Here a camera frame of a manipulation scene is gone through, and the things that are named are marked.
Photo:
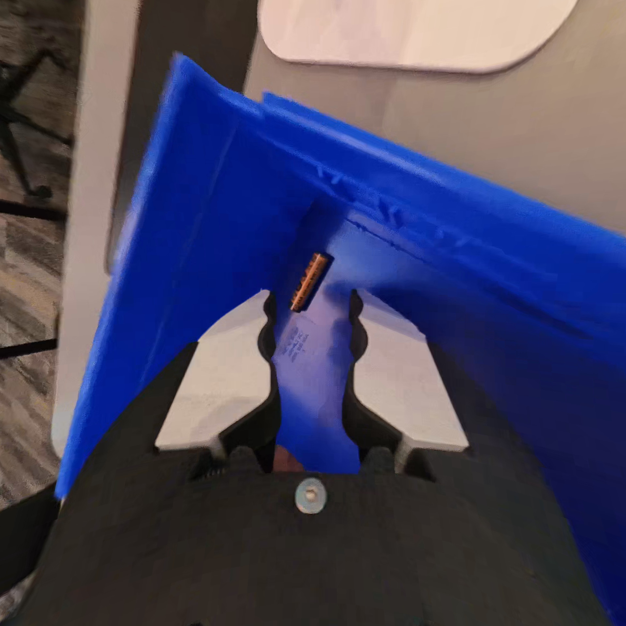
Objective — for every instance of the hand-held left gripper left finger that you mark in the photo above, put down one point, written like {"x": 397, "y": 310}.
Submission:
{"x": 215, "y": 391}

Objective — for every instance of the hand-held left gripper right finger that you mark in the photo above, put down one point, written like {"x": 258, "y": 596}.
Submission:
{"x": 411, "y": 391}

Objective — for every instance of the large blue bin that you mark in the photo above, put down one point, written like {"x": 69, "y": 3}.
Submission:
{"x": 215, "y": 215}

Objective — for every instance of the person's left hand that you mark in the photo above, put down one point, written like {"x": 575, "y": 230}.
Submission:
{"x": 289, "y": 463}

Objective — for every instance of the orange AAA battery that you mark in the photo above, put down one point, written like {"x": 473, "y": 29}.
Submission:
{"x": 311, "y": 282}

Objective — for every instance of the black office chair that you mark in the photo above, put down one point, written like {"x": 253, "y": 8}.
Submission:
{"x": 15, "y": 127}

